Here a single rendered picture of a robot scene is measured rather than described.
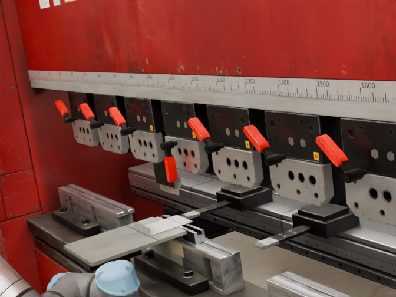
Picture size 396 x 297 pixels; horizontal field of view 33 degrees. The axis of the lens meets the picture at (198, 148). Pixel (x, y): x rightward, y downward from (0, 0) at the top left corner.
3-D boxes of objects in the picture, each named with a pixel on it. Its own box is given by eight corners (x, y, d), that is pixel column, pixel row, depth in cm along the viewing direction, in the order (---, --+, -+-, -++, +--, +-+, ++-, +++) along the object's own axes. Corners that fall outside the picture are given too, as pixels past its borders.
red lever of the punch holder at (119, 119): (107, 106, 175) (123, 132, 170) (121, 104, 177) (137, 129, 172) (106, 111, 176) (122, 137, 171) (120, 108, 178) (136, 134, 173)
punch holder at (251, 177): (214, 178, 145) (204, 105, 142) (245, 169, 150) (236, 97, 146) (256, 190, 133) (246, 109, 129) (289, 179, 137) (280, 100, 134)
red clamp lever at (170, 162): (165, 182, 157) (159, 142, 155) (180, 178, 159) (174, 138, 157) (169, 184, 155) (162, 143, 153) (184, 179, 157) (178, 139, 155)
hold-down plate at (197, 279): (134, 264, 184) (132, 254, 183) (151, 258, 187) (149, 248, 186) (191, 296, 159) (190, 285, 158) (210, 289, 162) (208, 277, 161)
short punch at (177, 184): (157, 190, 178) (151, 156, 176) (163, 188, 179) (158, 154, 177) (176, 197, 170) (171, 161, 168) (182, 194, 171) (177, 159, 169)
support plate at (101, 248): (63, 248, 170) (62, 245, 170) (152, 220, 183) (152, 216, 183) (92, 267, 155) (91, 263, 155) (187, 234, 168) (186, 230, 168)
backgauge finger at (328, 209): (243, 246, 156) (241, 226, 155) (325, 215, 169) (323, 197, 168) (276, 259, 146) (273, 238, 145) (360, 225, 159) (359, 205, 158)
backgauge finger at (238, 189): (172, 218, 184) (170, 201, 183) (247, 194, 197) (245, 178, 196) (195, 227, 174) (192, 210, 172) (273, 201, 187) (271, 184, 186)
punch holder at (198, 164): (168, 167, 162) (158, 100, 159) (198, 158, 166) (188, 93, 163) (202, 175, 149) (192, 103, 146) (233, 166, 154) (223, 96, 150)
